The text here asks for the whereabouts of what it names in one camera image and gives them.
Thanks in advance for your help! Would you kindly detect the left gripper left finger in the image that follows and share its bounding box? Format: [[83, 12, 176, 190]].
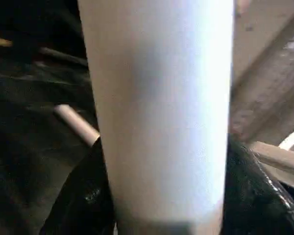
[[43, 138, 117, 235]]

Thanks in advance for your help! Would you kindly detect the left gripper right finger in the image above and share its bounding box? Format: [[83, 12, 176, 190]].
[[221, 139, 294, 235]]

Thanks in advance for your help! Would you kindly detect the white plastic table leg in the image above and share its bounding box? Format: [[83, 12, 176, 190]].
[[53, 104, 100, 147], [77, 0, 236, 235]]

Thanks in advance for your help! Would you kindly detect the beige ledge bar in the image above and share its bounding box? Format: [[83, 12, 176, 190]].
[[249, 141, 294, 178]]

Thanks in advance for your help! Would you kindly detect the sheer striped window curtain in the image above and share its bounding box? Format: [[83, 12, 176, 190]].
[[231, 0, 294, 145]]

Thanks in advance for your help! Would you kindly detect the black long pole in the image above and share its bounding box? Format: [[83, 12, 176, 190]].
[[38, 47, 89, 68]]

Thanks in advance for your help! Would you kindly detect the small gold label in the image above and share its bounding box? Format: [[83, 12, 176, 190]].
[[0, 36, 13, 47]]

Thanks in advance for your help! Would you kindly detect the black backdrop cloth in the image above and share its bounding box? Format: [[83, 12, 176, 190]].
[[0, 0, 86, 59]]

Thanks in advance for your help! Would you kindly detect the white window frame bar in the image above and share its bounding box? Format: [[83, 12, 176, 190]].
[[278, 123, 294, 150]]

